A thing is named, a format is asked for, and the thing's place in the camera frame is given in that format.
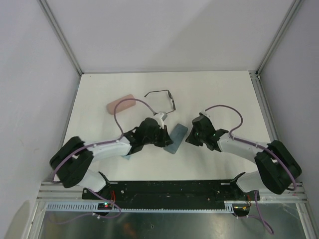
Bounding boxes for white slotted cable duct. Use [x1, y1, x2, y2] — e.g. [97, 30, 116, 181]
[46, 201, 238, 213]

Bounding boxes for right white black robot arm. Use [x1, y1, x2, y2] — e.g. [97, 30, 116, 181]
[185, 113, 302, 200]

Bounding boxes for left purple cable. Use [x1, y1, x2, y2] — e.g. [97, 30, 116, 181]
[51, 99, 158, 224]

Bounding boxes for brown thin-frame glasses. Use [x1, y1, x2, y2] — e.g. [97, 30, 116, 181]
[144, 89, 176, 114]

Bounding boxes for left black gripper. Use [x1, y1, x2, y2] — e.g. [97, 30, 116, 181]
[143, 123, 172, 147]

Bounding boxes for purple cable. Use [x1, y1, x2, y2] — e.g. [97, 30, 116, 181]
[203, 104, 300, 235]
[51, 99, 158, 224]

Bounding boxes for small circuit board with leds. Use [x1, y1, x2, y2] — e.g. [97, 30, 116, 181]
[98, 202, 113, 210]

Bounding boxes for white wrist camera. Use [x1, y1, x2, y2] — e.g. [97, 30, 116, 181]
[153, 112, 167, 128]
[200, 110, 210, 118]

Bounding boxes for pink glasses case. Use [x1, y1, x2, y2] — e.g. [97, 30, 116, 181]
[106, 94, 136, 115]

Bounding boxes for aluminium frame post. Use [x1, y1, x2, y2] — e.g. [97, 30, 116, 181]
[37, 0, 83, 76]
[255, 0, 304, 75]

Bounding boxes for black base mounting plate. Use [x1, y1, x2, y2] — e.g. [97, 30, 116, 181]
[82, 179, 261, 211]

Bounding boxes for left aluminium frame post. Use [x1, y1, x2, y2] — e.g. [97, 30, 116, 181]
[37, 0, 83, 76]

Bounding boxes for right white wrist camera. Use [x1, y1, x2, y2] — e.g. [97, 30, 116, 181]
[200, 110, 210, 118]

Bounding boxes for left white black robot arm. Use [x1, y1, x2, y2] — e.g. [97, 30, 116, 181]
[49, 118, 173, 199]

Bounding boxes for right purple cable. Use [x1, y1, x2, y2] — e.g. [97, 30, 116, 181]
[203, 104, 300, 235]

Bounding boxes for blue-grey glasses case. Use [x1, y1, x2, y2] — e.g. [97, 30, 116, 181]
[163, 123, 188, 154]

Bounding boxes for right aluminium frame post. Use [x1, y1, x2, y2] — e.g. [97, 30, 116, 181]
[255, 0, 304, 75]

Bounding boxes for small blue cloth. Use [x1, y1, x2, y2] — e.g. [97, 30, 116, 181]
[122, 155, 131, 160]

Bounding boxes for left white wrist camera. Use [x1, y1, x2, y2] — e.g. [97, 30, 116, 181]
[153, 112, 167, 128]

